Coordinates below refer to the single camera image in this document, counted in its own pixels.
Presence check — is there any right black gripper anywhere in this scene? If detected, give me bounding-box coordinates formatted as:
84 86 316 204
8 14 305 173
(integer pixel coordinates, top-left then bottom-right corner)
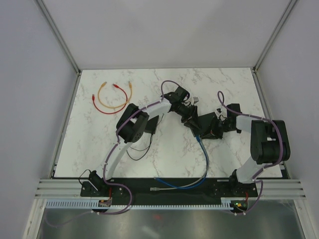
200 117 236 140

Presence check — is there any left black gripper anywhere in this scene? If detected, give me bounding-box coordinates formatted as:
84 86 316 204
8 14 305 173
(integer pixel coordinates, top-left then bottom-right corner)
174 103 201 132

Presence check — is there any black network switch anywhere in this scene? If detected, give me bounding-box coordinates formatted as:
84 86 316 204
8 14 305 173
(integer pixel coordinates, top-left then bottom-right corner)
194 113 216 138

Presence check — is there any black power adapter with cord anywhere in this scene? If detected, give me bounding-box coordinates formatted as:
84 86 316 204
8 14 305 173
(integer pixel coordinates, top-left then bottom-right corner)
127 115 163 161

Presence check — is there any blue ethernet cable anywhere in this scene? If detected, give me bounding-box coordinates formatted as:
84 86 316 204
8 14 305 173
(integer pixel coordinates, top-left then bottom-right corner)
154 135 210 189

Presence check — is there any yellow ethernet cable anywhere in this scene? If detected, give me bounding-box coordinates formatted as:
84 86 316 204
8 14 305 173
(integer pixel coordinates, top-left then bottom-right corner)
97 81 133 110

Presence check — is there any grey ethernet cable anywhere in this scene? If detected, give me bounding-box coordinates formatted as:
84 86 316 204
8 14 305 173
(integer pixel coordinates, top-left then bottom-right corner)
150 171 207 192

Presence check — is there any red ethernet cable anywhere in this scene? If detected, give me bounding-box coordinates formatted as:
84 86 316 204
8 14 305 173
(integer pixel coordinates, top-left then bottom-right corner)
91 83 128 115

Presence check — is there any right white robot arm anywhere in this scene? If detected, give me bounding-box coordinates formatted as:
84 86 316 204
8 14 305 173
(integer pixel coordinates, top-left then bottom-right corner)
198 103 291 196

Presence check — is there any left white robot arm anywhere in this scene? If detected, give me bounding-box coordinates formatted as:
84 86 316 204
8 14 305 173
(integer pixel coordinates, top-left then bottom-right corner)
80 87 202 197

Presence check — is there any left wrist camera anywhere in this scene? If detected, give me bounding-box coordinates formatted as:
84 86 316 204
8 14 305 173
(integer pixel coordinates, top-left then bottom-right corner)
190 97 199 105

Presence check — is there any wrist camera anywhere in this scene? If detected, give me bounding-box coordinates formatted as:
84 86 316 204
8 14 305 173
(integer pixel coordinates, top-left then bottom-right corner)
190 97 199 105
217 103 241 118

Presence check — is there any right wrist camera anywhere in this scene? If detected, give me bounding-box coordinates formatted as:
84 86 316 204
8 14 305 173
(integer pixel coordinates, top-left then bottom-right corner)
217 103 241 118

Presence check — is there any white slotted cable duct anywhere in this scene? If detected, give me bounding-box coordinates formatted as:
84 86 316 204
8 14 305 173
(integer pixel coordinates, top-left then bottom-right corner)
45 199 233 210

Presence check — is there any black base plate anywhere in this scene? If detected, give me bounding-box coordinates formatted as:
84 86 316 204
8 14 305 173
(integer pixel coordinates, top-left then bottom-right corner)
80 178 258 205

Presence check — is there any right aluminium frame post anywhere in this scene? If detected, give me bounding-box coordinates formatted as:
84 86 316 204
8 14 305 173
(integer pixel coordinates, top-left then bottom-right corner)
251 0 300 74

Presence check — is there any aluminium frame post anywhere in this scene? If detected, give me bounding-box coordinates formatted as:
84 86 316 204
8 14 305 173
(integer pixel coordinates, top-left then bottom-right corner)
251 0 300 74
34 0 81 75

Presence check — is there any aluminium front rail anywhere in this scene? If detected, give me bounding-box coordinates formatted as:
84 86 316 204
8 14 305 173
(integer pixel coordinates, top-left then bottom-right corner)
35 179 306 200

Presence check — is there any left aluminium frame post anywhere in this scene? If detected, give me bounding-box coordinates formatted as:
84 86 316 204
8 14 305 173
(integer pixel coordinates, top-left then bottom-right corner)
34 0 81 75

